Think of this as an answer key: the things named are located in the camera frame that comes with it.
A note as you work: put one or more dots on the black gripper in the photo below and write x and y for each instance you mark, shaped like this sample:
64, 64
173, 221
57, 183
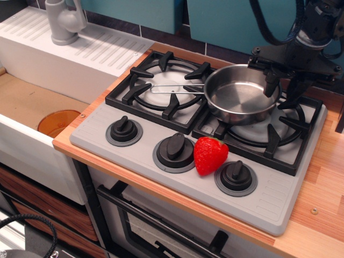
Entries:
302, 65

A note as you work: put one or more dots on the stainless steel pot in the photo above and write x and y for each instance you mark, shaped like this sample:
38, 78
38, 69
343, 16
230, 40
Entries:
235, 94

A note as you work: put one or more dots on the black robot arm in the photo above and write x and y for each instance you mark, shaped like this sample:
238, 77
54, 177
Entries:
316, 24

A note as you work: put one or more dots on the red plastic strawberry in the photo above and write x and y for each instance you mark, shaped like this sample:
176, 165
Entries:
209, 154

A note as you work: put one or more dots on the black right stove knob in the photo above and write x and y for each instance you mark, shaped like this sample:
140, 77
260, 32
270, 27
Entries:
236, 179

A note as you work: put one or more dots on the black stove knob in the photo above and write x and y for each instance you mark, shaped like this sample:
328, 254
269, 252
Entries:
236, 179
174, 154
124, 132

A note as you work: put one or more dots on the grey toy stove top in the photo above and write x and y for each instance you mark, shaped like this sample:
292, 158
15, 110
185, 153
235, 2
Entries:
268, 208

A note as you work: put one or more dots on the black middle stove knob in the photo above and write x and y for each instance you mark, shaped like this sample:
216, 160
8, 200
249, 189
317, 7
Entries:
174, 154

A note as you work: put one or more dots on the black left stove knob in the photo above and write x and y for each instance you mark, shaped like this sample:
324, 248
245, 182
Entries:
124, 132

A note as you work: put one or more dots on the black right burner grate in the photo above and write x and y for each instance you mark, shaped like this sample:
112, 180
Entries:
280, 142

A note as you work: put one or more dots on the black burner grate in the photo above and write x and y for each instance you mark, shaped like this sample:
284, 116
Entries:
175, 111
280, 142

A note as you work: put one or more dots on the black left burner grate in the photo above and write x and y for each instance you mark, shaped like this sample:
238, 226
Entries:
175, 111

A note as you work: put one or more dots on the grey toy faucet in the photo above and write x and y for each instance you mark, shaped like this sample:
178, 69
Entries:
65, 24

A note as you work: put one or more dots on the orange plastic bowl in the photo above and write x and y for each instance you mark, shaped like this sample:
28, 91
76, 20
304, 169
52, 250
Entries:
54, 123

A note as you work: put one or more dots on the white toy sink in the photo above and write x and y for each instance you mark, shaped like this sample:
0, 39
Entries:
39, 77

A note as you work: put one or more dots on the wood drawer fronts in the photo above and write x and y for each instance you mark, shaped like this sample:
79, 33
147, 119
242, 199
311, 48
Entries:
71, 220

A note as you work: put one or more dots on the oven door with black handle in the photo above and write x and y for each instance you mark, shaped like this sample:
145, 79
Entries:
158, 229

